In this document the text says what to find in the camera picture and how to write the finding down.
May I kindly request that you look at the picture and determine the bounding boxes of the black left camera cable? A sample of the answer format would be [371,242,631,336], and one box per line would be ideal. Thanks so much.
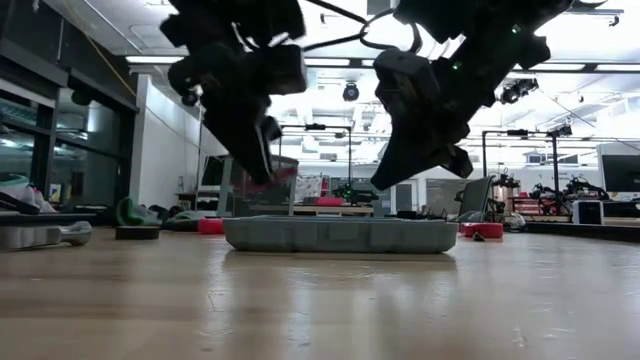
[302,0,370,53]

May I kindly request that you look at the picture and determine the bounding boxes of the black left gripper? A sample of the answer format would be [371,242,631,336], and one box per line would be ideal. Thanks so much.
[167,42,284,186]

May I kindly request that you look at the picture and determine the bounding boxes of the black camera cable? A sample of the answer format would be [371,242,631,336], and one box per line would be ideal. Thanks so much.
[302,0,370,53]
[358,8,424,55]

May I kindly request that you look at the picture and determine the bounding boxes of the white patterned board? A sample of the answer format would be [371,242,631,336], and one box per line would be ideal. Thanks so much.
[294,174,324,204]

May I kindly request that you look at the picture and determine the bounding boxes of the black aluminium table frame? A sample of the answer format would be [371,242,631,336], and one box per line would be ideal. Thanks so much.
[0,212,640,245]

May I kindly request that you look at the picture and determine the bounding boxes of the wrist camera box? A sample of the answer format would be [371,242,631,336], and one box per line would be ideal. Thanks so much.
[373,48,442,119]
[260,44,309,97]

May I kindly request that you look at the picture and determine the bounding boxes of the black camera stand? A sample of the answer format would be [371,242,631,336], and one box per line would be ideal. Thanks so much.
[546,123,575,217]

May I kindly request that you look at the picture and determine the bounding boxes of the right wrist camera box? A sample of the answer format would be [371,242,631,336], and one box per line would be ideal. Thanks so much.
[373,48,442,119]

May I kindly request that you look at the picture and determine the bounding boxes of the pile of white cloth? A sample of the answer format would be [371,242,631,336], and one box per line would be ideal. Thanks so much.
[0,172,57,215]

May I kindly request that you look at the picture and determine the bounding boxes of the black computer monitor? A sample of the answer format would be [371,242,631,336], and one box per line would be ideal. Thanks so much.
[600,154,640,194]

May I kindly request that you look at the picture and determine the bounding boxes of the small dark monitor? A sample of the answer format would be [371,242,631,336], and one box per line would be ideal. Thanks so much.
[199,154,226,189]

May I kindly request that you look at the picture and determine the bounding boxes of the black right camera cable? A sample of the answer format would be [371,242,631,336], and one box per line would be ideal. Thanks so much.
[358,8,424,55]

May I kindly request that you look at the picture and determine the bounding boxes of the grey plastic tool case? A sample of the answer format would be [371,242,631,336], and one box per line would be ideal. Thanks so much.
[222,214,460,255]

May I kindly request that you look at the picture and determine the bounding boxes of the black ceiling spotlight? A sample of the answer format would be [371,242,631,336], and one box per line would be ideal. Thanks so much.
[499,77,541,106]

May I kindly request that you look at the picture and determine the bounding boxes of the white box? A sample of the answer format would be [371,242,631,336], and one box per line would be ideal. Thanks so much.
[571,199,605,226]

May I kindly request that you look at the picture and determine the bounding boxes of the long ceiling light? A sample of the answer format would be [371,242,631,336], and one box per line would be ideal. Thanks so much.
[124,54,185,66]
[514,62,640,73]
[303,58,352,68]

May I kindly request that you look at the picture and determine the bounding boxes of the background robot station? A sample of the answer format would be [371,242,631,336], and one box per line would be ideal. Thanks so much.
[529,173,611,217]

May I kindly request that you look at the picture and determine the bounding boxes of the black tape roll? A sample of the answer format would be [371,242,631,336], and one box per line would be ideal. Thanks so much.
[114,225,162,242]

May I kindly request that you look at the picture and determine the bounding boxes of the grey mesh office chair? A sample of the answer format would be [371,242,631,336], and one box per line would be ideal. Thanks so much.
[216,153,300,219]

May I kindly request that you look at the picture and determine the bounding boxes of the red tape measure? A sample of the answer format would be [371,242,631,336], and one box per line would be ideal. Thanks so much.
[458,221,505,243]

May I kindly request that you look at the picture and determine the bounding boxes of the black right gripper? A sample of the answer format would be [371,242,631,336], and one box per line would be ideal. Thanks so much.
[369,49,502,192]

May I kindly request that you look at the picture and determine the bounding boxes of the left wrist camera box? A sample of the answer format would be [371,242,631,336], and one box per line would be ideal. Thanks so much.
[260,44,309,97]

